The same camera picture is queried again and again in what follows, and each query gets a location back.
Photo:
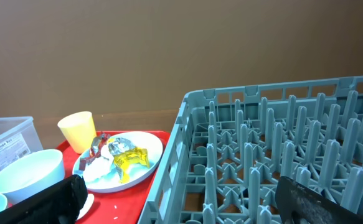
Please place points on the yellow candy wrapper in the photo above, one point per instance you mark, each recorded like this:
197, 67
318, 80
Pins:
125, 159

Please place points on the light blue plate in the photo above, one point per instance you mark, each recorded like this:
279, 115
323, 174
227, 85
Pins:
137, 173

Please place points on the silver foil wrapper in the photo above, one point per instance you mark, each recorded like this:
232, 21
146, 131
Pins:
117, 146

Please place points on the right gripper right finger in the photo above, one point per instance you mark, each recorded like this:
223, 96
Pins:
296, 203

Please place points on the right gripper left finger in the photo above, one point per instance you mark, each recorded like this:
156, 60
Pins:
60, 203

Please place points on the red serving tray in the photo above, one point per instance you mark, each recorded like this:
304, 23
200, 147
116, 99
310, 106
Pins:
118, 207

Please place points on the white plastic spoon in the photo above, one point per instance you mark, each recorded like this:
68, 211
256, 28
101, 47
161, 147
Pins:
87, 206

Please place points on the light blue bowl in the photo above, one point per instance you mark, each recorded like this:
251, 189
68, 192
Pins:
31, 174

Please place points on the red snack wrapper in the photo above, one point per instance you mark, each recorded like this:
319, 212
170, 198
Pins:
94, 151

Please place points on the yellow plastic cup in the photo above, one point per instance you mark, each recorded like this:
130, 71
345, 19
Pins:
79, 130

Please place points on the white tissue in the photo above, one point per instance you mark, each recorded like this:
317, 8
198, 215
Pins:
100, 166

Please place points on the clear plastic storage bin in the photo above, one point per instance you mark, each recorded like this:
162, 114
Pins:
18, 138

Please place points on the grey dishwasher rack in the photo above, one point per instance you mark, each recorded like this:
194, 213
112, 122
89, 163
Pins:
229, 147

